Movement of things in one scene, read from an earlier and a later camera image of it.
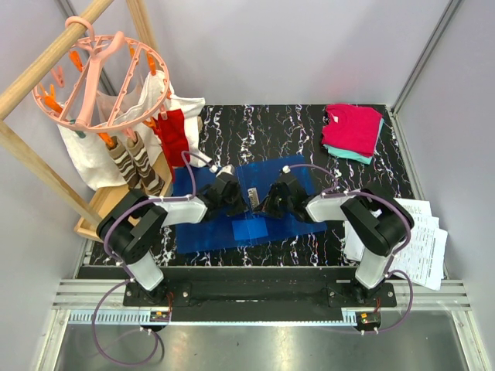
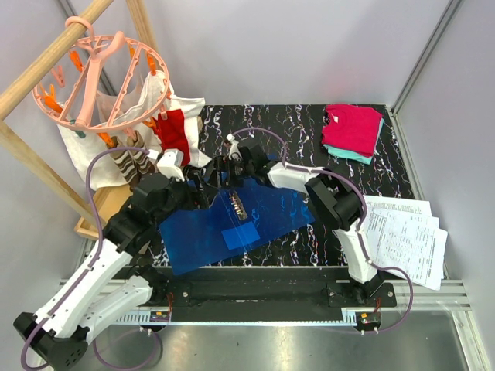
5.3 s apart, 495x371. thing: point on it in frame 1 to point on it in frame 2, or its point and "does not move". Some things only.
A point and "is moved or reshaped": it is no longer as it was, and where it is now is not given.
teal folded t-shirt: (351, 154) does not move
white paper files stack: (426, 245) does not move
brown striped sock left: (124, 161) does not move
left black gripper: (240, 207) to (197, 198)
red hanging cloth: (173, 135) does not move
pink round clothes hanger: (103, 83) does not move
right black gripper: (270, 203) to (221, 163)
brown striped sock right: (148, 178) does not move
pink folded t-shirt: (353, 128) does not move
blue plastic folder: (248, 228) is moved or reshaped
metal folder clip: (254, 198) is moved or reshaped
